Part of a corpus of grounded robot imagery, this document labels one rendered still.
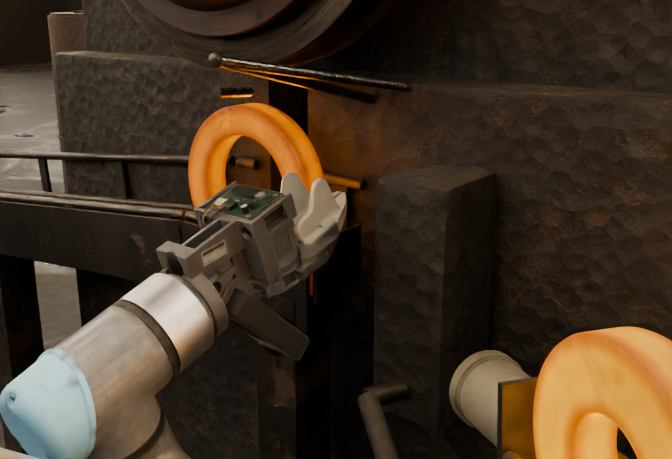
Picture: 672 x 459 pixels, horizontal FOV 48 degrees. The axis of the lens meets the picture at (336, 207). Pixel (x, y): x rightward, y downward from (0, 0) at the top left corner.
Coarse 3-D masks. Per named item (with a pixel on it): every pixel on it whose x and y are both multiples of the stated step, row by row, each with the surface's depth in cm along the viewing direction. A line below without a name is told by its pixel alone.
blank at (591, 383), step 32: (576, 352) 42; (608, 352) 40; (640, 352) 38; (544, 384) 46; (576, 384) 43; (608, 384) 40; (640, 384) 37; (544, 416) 46; (576, 416) 43; (608, 416) 40; (640, 416) 37; (544, 448) 47; (576, 448) 44; (608, 448) 44; (640, 448) 38
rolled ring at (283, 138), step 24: (216, 120) 83; (240, 120) 81; (264, 120) 79; (288, 120) 80; (192, 144) 86; (216, 144) 84; (264, 144) 79; (288, 144) 77; (192, 168) 87; (216, 168) 87; (288, 168) 78; (312, 168) 78; (192, 192) 88; (216, 192) 87
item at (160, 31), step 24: (312, 0) 68; (336, 0) 67; (360, 0) 69; (144, 24) 84; (288, 24) 71; (312, 24) 69; (336, 24) 68; (168, 48) 82; (192, 48) 80; (216, 48) 78; (240, 48) 75; (264, 48) 73; (288, 48) 71; (312, 48) 77
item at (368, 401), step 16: (384, 384) 69; (400, 384) 70; (368, 400) 67; (384, 400) 68; (400, 400) 70; (368, 416) 66; (384, 416) 67; (368, 432) 66; (384, 432) 65; (384, 448) 63
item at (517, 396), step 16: (512, 384) 47; (528, 384) 48; (512, 400) 47; (528, 400) 48; (512, 416) 48; (528, 416) 48; (512, 432) 48; (528, 432) 48; (512, 448) 48; (528, 448) 48
